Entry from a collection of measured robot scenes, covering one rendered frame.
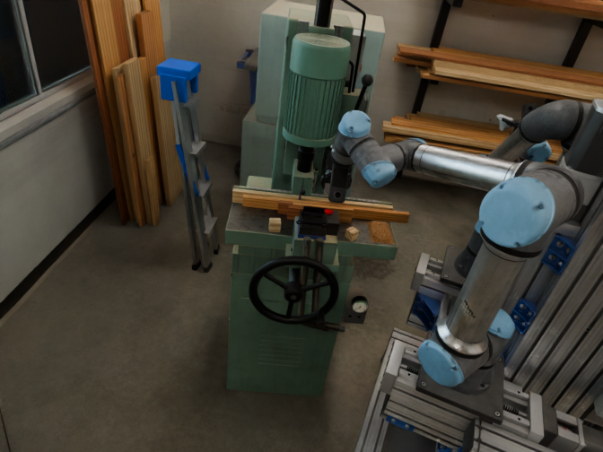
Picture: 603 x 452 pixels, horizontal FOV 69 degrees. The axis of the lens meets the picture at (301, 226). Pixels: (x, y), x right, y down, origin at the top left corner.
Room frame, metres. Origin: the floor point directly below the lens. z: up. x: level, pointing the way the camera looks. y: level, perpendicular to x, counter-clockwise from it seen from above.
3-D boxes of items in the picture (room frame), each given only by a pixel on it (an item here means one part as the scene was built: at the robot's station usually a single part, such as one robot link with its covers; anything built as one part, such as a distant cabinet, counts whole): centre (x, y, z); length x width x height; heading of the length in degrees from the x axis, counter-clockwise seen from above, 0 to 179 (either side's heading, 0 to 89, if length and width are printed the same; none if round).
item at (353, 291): (1.25, -0.25, 0.58); 0.12 x 0.08 x 0.08; 5
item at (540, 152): (1.54, -0.80, 1.21); 0.11 x 0.08 x 0.09; 177
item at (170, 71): (2.07, 0.63, 0.58); 0.27 x 0.25 x 1.16; 87
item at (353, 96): (1.60, -0.11, 1.23); 0.09 x 0.08 x 0.15; 5
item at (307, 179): (1.39, 0.02, 1.03); 0.14 x 0.07 x 0.09; 5
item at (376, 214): (1.38, -0.08, 0.92); 0.62 x 0.02 x 0.04; 95
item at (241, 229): (1.27, -0.04, 0.87); 0.61 x 0.30 x 0.06; 95
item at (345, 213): (1.34, -0.07, 0.93); 0.22 x 0.01 x 0.06; 95
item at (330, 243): (1.18, -0.05, 0.92); 0.15 x 0.13 x 0.09; 95
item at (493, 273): (0.72, -0.41, 1.19); 0.15 x 0.12 x 0.55; 132
